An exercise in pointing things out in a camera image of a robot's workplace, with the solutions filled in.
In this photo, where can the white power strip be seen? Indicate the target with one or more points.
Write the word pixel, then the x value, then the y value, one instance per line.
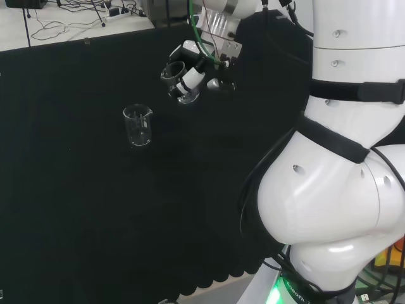
pixel 117 17

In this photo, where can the black box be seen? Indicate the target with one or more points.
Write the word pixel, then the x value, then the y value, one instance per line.
pixel 25 3

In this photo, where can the silver plug connector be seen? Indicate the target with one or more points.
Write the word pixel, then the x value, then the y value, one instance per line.
pixel 365 297

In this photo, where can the clear glass beaker with spout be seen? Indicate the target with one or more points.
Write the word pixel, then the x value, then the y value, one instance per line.
pixel 137 133

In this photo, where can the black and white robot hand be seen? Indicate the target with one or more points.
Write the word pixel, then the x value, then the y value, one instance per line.
pixel 190 79

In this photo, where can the black tripod leg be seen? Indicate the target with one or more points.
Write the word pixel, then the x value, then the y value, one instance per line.
pixel 27 28

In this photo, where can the yellow stop button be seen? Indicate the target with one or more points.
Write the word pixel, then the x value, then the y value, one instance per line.
pixel 394 256

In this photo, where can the black bench cloth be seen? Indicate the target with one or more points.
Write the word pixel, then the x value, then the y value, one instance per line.
pixel 95 190

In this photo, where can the small clear bench clip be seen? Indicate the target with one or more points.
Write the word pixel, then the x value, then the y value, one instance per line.
pixel 86 40

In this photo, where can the small clear glass beaker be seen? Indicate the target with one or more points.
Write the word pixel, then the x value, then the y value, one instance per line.
pixel 172 71

